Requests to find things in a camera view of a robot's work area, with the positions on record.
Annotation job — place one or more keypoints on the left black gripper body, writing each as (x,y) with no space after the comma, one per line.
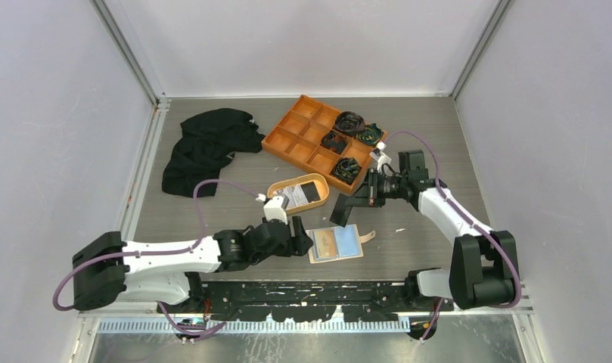
(286,249)

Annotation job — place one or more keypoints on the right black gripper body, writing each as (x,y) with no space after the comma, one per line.
(388,187)

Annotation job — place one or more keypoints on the yellow credit card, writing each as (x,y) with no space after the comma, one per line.
(324,245)

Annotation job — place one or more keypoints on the beige card holder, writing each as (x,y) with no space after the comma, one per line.
(348,241)

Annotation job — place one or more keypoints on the black VIP credit card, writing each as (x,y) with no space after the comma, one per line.
(310,192)

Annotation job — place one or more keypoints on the orange oval tray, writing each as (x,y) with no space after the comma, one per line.
(319,180)

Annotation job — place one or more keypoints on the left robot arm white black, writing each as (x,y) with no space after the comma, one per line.
(110,269)

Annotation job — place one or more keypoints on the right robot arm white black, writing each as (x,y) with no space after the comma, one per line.
(483,269)

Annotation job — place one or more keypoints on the right credit card in tray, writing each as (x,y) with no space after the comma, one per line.
(294,195)

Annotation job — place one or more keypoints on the green yellow rolled tie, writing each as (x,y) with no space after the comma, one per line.
(346,170)

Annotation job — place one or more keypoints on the green patterned rolled tie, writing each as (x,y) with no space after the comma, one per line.
(371,135)

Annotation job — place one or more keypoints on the orange compartment organizer box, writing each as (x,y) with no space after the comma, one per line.
(297,136)

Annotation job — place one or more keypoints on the dark red rolled tie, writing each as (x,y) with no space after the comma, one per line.
(334,142)

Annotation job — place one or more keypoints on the dark brown rolled tie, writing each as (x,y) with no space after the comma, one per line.
(349,123)

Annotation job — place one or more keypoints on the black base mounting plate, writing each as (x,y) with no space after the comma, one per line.
(303,301)

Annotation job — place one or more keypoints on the black cloth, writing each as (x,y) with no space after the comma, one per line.
(208,144)

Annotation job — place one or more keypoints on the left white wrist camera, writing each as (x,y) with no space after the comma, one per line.
(275,208)

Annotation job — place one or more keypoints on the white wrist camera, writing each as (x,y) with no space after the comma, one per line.
(379,156)
(275,208)

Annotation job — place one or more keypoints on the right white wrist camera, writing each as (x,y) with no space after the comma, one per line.
(379,156)

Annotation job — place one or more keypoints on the aluminium front frame rail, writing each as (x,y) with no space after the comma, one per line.
(147,317)

